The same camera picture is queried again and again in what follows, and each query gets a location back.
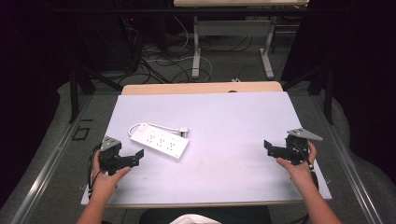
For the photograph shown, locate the white table mat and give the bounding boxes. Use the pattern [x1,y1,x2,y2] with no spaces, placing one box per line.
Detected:
[80,91,333,209]

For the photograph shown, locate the white power cord with plug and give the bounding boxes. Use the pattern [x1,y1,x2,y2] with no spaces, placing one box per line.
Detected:
[127,122,190,138]

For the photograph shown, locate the person's right hand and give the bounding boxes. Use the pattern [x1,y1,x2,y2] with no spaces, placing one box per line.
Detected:
[276,140,318,188]

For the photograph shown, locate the black metal stand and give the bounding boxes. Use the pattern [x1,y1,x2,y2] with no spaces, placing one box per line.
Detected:
[68,60,124,124]
[280,63,336,126]

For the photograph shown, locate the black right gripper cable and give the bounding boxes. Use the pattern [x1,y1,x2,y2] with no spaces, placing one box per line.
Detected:
[297,142,320,191]

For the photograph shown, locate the white cloth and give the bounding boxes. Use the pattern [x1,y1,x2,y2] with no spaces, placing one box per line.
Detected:
[169,213,222,224]

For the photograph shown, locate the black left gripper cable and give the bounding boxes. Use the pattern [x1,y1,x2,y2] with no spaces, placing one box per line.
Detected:
[87,144,104,200]

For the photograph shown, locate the bundle of black floor cables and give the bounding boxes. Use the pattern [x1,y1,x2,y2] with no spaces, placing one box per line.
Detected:
[120,34,255,85]

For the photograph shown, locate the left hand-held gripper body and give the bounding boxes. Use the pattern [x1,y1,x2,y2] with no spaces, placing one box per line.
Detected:
[98,135,122,176]

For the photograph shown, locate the person's dark clothing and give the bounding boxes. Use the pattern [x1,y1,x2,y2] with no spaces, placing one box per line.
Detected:
[138,204,274,224]

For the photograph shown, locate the wooden table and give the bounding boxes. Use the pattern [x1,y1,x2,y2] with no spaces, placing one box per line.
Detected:
[120,80,284,96]

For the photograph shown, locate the metal floor rail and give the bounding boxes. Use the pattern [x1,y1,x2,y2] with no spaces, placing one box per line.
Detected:
[311,92,385,224]
[10,92,95,224]

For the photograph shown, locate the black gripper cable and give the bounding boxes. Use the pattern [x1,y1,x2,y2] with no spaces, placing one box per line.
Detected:
[297,142,320,191]
[87,144,104,200]

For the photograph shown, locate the dark device with red light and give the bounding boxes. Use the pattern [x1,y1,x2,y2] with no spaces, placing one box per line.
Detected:
[120,14,143,74]

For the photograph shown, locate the white floor cable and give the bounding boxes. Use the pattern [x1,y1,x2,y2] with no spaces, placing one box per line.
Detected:
[144,15,214,83]

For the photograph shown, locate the white metal frame desk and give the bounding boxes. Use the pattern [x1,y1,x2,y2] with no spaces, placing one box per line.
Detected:
[173,0,310,80]

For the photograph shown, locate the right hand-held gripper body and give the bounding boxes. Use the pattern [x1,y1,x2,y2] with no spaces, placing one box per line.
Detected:
[284,127,324,166]

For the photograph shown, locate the white power strip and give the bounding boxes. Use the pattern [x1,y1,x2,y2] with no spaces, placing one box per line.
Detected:
[129,123,191,161]

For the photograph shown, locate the person's left hand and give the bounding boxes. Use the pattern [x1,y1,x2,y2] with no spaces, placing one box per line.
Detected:
[91,150,132,200]

